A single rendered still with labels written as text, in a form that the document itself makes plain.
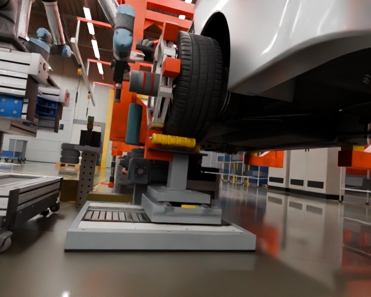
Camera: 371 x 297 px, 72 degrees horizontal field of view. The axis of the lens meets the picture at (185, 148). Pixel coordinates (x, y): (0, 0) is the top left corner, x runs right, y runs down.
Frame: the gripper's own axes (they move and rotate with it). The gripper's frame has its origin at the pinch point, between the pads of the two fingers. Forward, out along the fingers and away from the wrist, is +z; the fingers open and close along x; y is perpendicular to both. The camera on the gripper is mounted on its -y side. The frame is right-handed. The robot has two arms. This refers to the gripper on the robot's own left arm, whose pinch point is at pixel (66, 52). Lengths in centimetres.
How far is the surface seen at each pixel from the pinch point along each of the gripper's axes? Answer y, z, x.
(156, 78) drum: 24, -60, 92
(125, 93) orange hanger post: 28, -22, 64
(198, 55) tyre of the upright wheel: 14, -80, 113
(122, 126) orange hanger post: 53, -22, 68
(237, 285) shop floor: 105, -120, 145
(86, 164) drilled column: 86, -15, 47
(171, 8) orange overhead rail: -205, 239, 26
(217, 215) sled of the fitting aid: 92, -72, 141
